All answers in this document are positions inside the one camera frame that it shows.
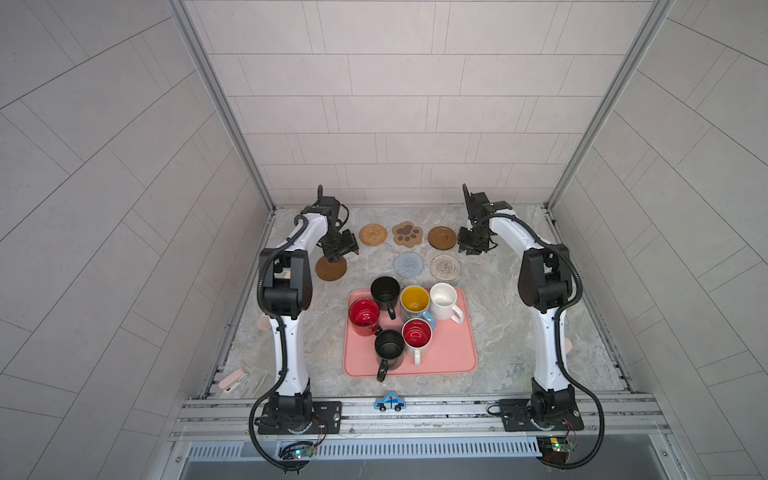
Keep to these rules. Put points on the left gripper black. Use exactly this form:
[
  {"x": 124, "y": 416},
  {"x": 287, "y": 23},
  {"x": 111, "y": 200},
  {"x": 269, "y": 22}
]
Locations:
[{"x": 347, "y": 243}]

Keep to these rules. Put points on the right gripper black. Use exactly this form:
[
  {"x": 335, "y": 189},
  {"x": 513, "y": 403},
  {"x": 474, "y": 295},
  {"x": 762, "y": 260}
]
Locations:
[{"x": 469, "y": 248}]

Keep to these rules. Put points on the dark brown wooden coaster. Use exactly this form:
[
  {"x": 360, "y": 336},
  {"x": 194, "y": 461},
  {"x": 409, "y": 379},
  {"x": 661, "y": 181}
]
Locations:
[{"x": 330, "y": 271}]

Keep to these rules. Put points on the woven rattan round coaster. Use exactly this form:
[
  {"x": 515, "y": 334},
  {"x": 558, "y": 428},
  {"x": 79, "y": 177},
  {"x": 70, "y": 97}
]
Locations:
[{"x": 373, "y": 234}]

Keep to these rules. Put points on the multicolour woven round coaster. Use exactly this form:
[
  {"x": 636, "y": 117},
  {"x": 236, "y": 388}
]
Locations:
[{"x": 445, "y": 267}]

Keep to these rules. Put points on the paw shaped cork coaster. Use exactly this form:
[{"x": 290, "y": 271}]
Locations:
[{"x": 407, "y": 234}]

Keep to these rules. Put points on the grey-blue woven round coaster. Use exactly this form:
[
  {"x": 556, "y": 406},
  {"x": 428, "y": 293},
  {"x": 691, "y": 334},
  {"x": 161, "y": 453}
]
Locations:
[{"x": 408, "y": 265}]

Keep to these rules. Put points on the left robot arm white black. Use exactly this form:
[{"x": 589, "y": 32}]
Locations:
[{"x": 283, "y": 292}]

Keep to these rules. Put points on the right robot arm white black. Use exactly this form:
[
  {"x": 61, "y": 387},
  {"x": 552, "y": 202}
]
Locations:
[{"x": 548, "y": 284}]

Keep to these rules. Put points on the black mug rear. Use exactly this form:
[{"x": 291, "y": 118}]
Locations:
[{"x": 385, "y": 291}]

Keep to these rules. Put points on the black mug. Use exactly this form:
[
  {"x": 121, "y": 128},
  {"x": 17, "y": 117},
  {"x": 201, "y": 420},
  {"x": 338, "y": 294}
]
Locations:
[
  {"x": 389, "y": 346},
  {"x": 385, "y": 291}
]

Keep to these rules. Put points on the red mug left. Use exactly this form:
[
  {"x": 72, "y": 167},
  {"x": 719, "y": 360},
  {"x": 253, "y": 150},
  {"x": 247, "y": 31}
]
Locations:
[{"x": 363, "y": 315}]

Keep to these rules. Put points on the yellow inside mug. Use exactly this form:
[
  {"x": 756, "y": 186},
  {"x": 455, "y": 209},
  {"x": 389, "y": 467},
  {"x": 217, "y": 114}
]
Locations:
[{"x": 415, "y": 303}]

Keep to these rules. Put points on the pink rectangular tray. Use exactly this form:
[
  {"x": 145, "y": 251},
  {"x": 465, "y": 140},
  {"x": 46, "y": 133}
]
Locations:
[{"x": 451, "y": 350}]

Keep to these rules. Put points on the wooden rolling pin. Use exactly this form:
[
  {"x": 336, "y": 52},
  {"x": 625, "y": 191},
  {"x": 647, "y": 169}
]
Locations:
[{"x": 263, "y": 323}]

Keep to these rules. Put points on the white mug red inside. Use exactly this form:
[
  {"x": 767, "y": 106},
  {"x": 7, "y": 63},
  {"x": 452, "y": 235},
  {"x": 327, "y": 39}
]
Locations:
[{"x": 417, "y": 334}]

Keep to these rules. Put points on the black mug front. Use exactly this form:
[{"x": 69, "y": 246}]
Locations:
[{"x": 389, "y": 346}]

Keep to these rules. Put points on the pink eraser block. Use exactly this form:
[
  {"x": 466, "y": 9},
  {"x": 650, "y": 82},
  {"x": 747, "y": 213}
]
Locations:
[{"x": 232, "y": 380}]

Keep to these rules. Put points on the blue toy car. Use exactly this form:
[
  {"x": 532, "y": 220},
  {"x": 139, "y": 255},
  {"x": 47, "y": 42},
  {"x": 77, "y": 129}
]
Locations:
[{"x": 390, "y": 401}]

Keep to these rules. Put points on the left circuit board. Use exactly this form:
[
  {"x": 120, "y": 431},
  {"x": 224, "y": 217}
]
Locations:
[{"x": 298, "y": 451}]

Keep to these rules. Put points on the circuit board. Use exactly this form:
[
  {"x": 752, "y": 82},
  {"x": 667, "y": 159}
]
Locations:
[
  {"x": 555, "y": 450},
  {"x": 298, "y": 451}
]

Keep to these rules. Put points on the ventilation grille strip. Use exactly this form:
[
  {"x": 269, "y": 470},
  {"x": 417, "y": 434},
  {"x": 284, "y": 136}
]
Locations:
[{"x": 378, "y": 449}]

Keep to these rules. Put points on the right circuit board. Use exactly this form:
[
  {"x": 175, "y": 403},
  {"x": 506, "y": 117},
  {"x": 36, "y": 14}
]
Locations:
[{"x": 555, "y": 450}]

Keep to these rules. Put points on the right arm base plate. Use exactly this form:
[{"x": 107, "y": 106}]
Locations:
[{"x": 517, "y": 416}]

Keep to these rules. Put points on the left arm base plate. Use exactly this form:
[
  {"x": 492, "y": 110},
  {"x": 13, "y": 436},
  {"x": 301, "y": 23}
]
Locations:
[{"x": 325, "y": 418}]

